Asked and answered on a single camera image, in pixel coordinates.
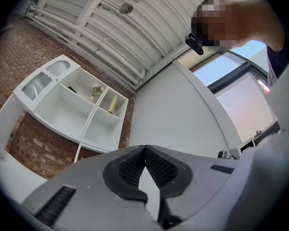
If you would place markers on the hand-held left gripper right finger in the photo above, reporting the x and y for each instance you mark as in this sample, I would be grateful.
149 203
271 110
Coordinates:
197 177

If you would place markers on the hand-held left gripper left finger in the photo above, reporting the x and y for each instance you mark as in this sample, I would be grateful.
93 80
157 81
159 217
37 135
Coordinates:
91 201

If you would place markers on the yellow sponge cloth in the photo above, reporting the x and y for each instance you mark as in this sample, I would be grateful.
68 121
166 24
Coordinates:
113 103

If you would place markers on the small metal object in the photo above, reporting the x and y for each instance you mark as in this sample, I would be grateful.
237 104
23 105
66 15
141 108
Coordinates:
225 154

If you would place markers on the white roller blind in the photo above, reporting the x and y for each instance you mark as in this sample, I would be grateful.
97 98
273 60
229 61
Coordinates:
245 105

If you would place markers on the white shelving unit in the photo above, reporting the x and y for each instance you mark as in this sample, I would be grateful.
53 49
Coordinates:
62 109

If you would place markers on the dark framed window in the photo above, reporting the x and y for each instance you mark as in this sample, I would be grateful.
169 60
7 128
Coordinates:
214 71

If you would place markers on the white artificial flowers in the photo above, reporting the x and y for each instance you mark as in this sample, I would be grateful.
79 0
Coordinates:
96 90

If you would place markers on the white glass cabinet door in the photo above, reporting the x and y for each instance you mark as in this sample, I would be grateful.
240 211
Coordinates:
59 67
36 85

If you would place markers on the person's black shirt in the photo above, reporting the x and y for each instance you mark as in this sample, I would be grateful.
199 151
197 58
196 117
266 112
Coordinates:
279 61

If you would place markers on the white ceiling pipes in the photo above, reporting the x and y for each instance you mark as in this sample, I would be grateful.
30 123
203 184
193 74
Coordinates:
91 40

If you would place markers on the person's head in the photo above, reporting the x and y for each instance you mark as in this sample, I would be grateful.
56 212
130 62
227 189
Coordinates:
250 20

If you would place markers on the black picture frame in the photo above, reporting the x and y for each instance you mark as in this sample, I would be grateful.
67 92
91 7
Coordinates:
71 89

